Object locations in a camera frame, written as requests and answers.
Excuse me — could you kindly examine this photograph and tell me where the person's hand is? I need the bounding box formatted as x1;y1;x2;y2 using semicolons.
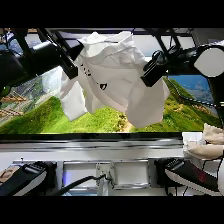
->
184;143;210;160
202;122;224;145

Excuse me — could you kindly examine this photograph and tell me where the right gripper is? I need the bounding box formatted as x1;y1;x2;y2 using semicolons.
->
139;49;172;88

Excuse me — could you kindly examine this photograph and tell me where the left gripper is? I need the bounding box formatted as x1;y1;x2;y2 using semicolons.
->
58;37;85;81

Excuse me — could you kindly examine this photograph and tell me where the person's forearm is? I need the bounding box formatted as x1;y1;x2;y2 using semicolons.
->
208;143;224;161

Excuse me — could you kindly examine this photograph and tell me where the white printed T-shirt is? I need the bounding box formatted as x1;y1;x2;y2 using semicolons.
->
59;30;171;130

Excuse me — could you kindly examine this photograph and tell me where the silver frame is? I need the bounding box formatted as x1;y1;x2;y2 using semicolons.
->
0;138;224;198

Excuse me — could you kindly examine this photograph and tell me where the black cable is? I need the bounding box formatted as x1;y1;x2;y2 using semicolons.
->
54;174;114;197

